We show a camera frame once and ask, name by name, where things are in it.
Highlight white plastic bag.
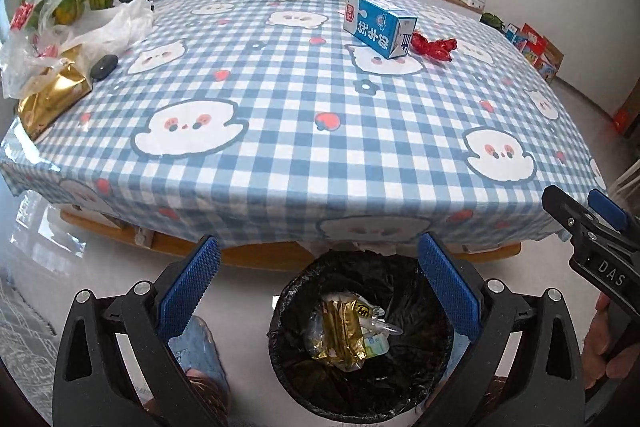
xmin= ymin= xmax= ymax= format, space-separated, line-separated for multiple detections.
xmin=64 ymin=0 xmax=155 ymax=51

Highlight grey patterned rug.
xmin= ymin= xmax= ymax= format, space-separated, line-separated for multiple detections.
xmin=0 ymin=276 xmax=57 ymax=360

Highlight clear plastic bag red print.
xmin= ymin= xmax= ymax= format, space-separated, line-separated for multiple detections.
xmin=0 ymin=0 xmax=109 ymax=100

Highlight blue checked tablecloth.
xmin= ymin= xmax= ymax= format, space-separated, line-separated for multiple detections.
xmin=0 ymin=0 xmax=609 ymax=254

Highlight person's right hand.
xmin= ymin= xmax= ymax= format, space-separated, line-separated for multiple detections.
xmin=582 ymin=297 xmax=640 ymax=379

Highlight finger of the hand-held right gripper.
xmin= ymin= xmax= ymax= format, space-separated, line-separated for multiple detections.
xmin=587 ymin=188 xmax=630 ymax=232
xmin=542 ymin=185 xmax=601 ymax=243

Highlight stack of colourful boxes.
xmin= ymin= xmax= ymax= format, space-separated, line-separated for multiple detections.
xmin=504 ymin=22 xmax=564 ymax=81

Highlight small gold foil bag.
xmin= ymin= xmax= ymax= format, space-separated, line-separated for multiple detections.
xmin=17 ymin=51 xmax=94 ymax=141

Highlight bin with black bag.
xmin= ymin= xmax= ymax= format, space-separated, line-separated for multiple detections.
xmin=268 ymin=249 xmax=456 ymax=413

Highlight red crumpled wrapper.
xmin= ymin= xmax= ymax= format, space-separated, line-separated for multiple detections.
xmin=411 ymin=32 xmax=458 ymax=63

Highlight black oval object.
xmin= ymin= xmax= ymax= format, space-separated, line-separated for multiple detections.
xmin=90 ymin=53 xmax=120 ymax=82

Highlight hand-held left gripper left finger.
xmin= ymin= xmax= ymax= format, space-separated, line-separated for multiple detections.
xmin=52 ymin=234 xmax=222 ymax=427

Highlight blue and white milk carton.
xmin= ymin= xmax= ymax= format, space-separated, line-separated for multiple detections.
xmin=342 ymin=0 xmax=418 ymax=60

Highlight wooden table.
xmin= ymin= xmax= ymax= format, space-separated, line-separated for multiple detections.
xmin=60 ymin=211 xmax=524 ymax=271

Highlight large gold foil bag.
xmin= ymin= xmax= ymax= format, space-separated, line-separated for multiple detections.
xmin=311 ymin=293 xmax=372 ymax=370

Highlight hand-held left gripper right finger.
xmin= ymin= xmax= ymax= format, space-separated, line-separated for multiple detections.
xmin=418 ymin=232 xmax=586 ymax=427

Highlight person's leg in jeans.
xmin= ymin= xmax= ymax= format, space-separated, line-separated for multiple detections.
xmin=167 ymin=314 xmax=232 ymax=410

